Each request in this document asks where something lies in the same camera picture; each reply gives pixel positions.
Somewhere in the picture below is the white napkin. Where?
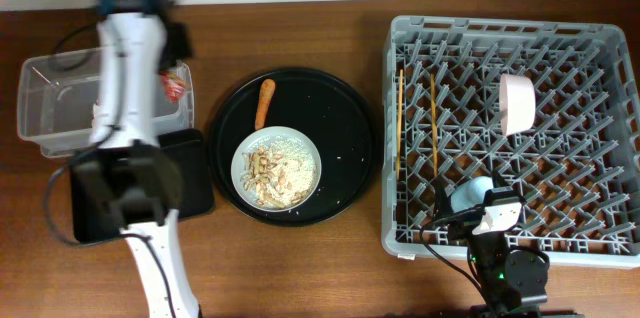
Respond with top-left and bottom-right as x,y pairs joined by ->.
92,103 -> 101,118

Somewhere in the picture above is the light blue cup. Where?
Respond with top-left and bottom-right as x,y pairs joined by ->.
450,176 -> 494,213

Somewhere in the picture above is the wooden chopstick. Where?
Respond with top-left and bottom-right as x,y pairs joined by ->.
430,73 -> 439,178
395,69 -> 404,181

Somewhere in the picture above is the red snack wrapper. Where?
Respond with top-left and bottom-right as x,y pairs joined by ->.
160,71 -> 188,103

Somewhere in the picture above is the clear plastic bin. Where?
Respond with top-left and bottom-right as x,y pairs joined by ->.
16,45 -> 195,160

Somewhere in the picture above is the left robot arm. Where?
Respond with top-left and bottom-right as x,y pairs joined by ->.
70,0 -> 201,317

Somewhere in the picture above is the black rectangular tray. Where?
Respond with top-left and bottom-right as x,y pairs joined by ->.
69,128 -> 215,244

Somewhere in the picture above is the pink bowl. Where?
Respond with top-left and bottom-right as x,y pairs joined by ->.
499,74 -> 536,136

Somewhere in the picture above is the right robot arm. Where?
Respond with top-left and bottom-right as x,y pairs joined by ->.
421,171 -> 551,317

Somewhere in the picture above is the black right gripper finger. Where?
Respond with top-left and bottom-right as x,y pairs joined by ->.
431,177 -> 455,228
491,170 -> 522,198

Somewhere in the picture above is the white plate with food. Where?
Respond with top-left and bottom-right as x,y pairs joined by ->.
230,126 -> 322,213

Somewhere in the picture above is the grey dishwasher rack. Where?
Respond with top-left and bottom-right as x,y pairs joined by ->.
381,15 -> 639,269

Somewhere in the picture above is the round black tray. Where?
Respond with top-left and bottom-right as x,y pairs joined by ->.
207,67 -> 382,227

